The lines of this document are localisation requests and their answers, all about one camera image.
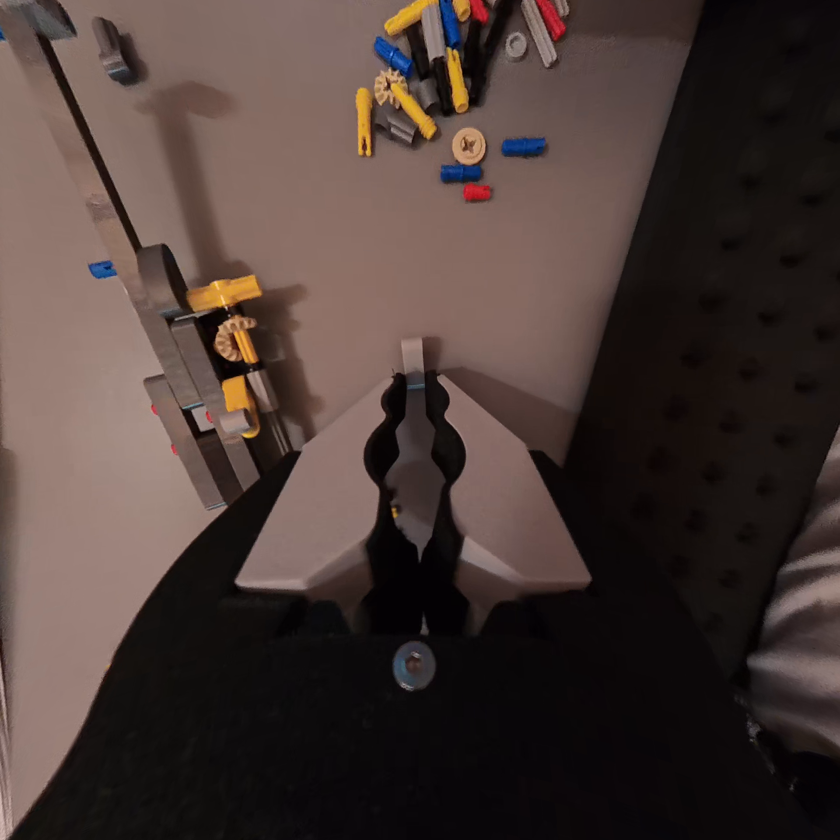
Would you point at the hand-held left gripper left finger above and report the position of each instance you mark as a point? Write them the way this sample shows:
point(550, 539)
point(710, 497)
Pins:
point(308, 525)

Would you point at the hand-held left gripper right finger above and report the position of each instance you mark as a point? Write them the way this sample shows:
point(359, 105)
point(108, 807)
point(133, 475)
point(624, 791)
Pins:
point(518, 525)

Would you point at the light grey lego connector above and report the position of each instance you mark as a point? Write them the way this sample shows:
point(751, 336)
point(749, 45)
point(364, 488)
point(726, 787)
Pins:
point(412, 358)

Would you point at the long grey Technic assembly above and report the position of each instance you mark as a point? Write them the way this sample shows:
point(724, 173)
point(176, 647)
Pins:
point(177, 367)

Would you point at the scattered small lego pieces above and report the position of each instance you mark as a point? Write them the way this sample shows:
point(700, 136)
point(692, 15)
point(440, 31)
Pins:
point(467, 145)

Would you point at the dark grey lego piece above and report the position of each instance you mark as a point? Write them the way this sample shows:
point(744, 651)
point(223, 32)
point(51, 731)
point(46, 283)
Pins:
point(111, 56)

